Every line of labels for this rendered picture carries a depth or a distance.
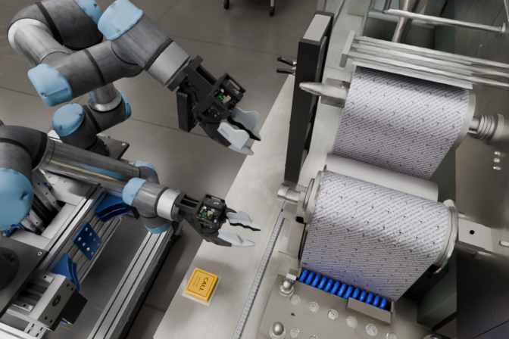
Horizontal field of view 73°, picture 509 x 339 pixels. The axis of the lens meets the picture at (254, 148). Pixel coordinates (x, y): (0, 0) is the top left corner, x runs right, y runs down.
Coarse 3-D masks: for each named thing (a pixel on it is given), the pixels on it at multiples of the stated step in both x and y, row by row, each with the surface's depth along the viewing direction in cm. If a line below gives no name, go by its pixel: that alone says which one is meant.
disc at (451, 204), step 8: (448, 200) 68; (448, 208) 66; (456, 208) 63; (456, 216) 62; (456, 224) 61; (456, 232) 60; (448, 248) 61; (448, 256) 60; (432, 264) 66; (440, 264) 62; (432, 272) 65
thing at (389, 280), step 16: (320, 240) 73; (304, 256) 81; (320, 256) 78; (336, 256) 75; (352, 256) 73; (368, 256) 70; (320, 272) 84; (336, 272) 81; (352, 272) 78; (368, 272) 75; (384, 272) 73; (400, 272) 70; (416, 272) 68; (368, 288) 81; (384, 288) 78; (400, 288) 75
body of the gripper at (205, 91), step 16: (192, 64) 60; (176, 80) 61; (192, 80) 61; (208, 80) 62; (224, 80) 63; (192, 96) 65; (208, 96) 60; (224, 96) 63; (240, 96) 65; (192, 112) 66; (208, 112) 65; (224, 112) 62
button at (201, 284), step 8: (200, 272) 95; (208, 272) 95; (192, 280) 94; (200, 280) 94; (208, 280) 94; (216, 280) 94; (192, 288) 92; (200, 288) 92; (208, 288) 92; (192, 296) 93; (200, 296) 91; (208, 296) 91
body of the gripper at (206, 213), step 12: (180, 192) 85; (180, 204) 82; (192, 204) 84; (204, 204) 83; (216, 204) 83; (180, 216) 86; (192, 216) 86; (204, 216) 82; (216, 216) 82; (204, 228) 84; (216, 228) 83
